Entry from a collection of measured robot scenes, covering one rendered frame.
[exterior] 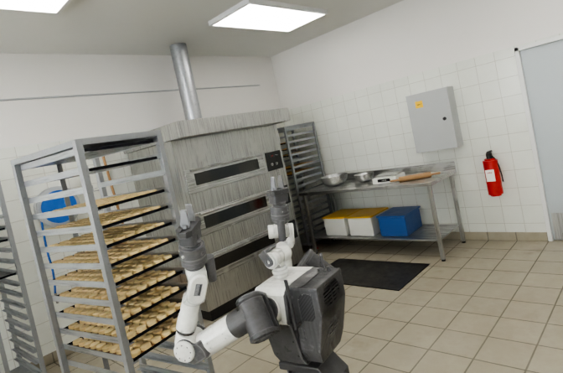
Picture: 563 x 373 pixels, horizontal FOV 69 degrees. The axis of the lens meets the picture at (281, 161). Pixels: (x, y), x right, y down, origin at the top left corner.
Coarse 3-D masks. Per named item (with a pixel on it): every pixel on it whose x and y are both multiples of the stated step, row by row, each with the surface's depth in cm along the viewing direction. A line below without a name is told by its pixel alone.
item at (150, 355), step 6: (150, 354) 249; (156, 354) 246; (156, 360) 243; (162, 360) 241; (168, 360) 239; (174, 360) 237; (186, 366) 228; (192, 366) 227; (198, 366) 225; (204, 366) 223
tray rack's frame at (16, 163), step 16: (64, 144) 183; (96, 144) 224; (112, 144) 238; (16, 160) 210; (32, 160) 206; (96, 160) 251; (16, 176) 213; (96, 176) 252; (32, 224) 216; (32, 240) 215; (48, 288) 218; (48, 304) 216; (64, 352) 219; (64, 368) 218
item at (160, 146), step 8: (160, 136) 217; (160, 144) 216; (160, 152) 216; (160, 160) 217; (168, 168) 219; (168, 176) 218; (168, 184) 217; (168, 192) 218; (168, 200) 219; (176, 200) 220; (176, 208) 219; (176, 216) 218; (200, 312) 222; (200, 320) 222; (208, 360) 222
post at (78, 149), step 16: (80, 144) 180; (80, 160) 179; (80, 176) 180; (96, 208) 182; (96, 224) 181; (96, 240) 181; (112, 288) 183; (112, 304) 182; (128, 352) 185; (128, 368) 183
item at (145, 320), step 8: (160, 304) 226; (168, 304) 221; (176, 304) 219; (152, 312) 218; (160, 312) 215; (168, 312) 211; (136, 320) 208; (144, 320) 205; (152, 320) 203; (160, 320) 206; (72, 328) 220; (80, 328) 214; (88, 328) 211; (96, 328) 209; (104, 328) 207; (112, 328) 204; (128, 328) 203; (136, 328) 200; (144, 328) 197; (128, 336) 191
